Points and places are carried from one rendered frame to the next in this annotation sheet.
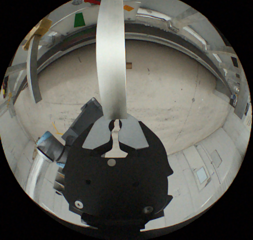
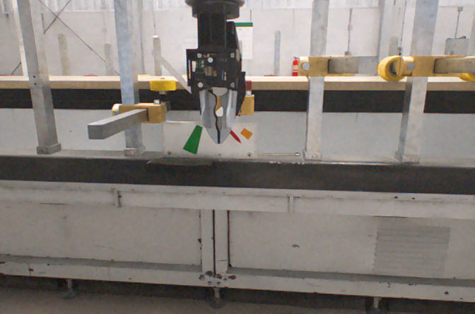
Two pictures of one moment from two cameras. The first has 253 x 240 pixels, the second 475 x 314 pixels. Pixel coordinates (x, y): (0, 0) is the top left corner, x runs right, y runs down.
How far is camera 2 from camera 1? 55 cm
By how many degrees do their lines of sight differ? 109
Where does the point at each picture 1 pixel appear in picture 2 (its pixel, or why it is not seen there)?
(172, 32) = (313, 162)
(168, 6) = not seen: hidden behind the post
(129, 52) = not seen: outside the picture
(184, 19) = (309, 126)
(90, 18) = (206, 143)
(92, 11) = not seen: hidden behind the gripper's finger
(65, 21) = (182, 129)
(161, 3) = (300, 142)
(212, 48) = (403, 136)
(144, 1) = (276, 146)
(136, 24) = (258, 163)
